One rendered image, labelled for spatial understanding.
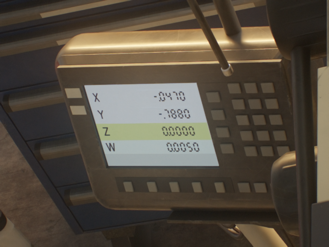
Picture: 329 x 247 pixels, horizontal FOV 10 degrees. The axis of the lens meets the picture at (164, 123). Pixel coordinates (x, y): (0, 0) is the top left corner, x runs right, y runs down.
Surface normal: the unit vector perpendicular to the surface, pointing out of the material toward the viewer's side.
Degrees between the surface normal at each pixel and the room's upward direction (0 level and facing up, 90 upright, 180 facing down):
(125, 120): 70
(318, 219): 0
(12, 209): 0
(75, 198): 56
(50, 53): 90
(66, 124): 90
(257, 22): 90
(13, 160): 0
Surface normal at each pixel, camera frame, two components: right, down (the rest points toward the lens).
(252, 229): -0.18, 0.18
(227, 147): -0.40, 0.50
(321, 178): -0.36, -0.65
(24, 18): -0.11, 0.75
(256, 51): -0.43, -0.43
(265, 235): 0.14, -0.06
